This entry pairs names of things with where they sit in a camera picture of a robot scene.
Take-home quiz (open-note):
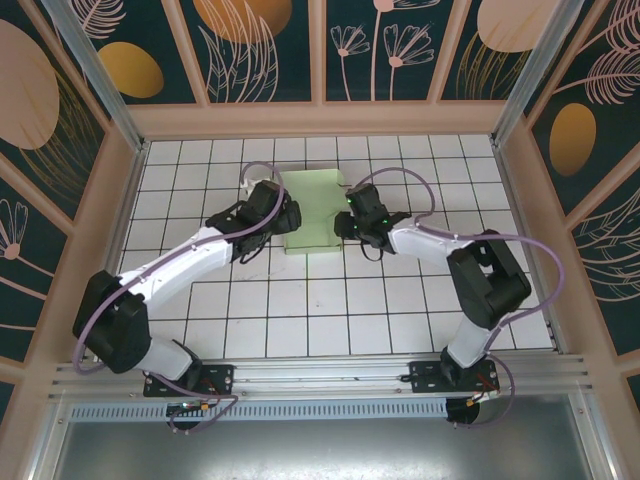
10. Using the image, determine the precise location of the grey metal sheet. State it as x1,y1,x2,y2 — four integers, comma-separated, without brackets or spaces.
29,392,619,480

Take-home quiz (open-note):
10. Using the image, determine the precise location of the aluminium side rail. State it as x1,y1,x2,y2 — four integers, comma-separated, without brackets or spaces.
492,142,559,352
79,142,151,362

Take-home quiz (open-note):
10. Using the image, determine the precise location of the aluminium mounting rail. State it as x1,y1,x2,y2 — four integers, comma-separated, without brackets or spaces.
49,353,596,401

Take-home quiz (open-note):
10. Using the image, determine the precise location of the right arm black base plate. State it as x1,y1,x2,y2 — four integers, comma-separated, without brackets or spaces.
408,359,501,397

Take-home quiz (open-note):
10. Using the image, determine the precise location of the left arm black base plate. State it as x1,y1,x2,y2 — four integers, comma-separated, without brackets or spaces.
143,363,236,399

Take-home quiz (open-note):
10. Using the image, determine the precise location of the grey slotted cable duct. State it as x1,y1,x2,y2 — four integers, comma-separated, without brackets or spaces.
69,397,450,421

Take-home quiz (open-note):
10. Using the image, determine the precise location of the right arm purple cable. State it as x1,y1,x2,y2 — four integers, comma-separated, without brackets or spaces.
357,167,569,431

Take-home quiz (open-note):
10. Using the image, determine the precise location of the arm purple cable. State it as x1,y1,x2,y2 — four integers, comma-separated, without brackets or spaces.
72,160,291,435
357,167,569,431

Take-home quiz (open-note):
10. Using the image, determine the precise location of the small circuit board with wires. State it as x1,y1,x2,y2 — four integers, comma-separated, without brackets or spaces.
167,399,214,416

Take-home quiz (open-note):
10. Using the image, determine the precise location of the yellow connector with wires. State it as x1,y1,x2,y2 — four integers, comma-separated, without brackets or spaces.
464,388,501,407

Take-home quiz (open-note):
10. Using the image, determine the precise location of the aluminium frame post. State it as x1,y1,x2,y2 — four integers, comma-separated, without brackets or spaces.
42,0,151,154
488,0,586,147

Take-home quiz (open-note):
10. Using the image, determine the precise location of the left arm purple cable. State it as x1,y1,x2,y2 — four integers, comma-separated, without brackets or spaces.
72,160,291,435

